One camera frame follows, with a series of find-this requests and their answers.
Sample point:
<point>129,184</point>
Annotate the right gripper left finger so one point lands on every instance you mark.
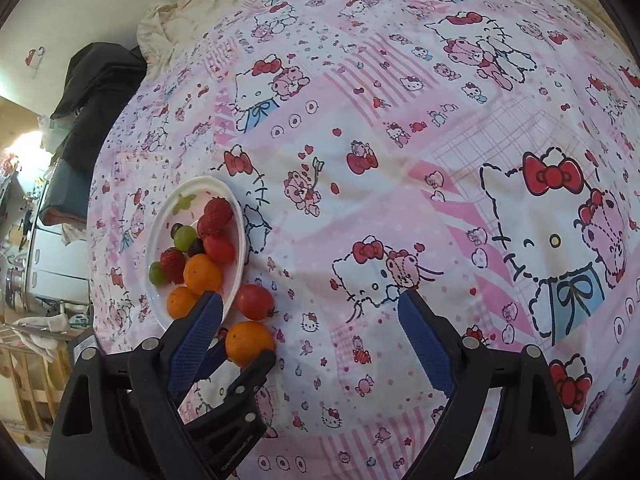
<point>119,413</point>

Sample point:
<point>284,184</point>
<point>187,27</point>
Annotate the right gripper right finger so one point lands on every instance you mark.
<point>529,438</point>

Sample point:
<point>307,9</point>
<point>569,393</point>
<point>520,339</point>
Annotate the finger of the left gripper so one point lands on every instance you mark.
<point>213,359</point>
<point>240,389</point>

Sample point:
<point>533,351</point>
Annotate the orange mandarin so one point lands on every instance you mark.
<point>245,341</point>
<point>202,275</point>
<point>180,302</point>

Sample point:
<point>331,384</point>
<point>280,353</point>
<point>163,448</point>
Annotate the red cherry tomato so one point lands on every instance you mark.
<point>254,302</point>
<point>219,249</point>
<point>207,225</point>

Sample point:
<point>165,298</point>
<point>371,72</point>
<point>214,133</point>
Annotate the green grape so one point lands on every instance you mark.
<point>157,275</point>
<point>184,237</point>

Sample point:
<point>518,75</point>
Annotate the red strawberry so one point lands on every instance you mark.
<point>219,212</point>
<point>172,262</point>

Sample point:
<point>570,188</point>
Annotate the dark purple grape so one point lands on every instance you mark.
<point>174,229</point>
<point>196,248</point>

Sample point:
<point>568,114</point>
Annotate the pink strawberry pattern plate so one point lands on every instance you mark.
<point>186,205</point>

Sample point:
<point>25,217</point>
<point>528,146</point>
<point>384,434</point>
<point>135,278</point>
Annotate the white drawer cabinet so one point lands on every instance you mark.
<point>57,271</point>

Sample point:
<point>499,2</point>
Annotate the teal orange cushion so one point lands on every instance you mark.
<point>65,198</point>

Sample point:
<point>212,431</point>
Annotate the black clothing pile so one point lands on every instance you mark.
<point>101,79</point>

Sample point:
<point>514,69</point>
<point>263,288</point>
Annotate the pink Hello Kitty bedsheet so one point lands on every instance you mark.
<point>482,152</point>

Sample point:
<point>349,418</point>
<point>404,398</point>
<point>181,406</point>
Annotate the cream blanket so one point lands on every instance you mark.
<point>169,28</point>

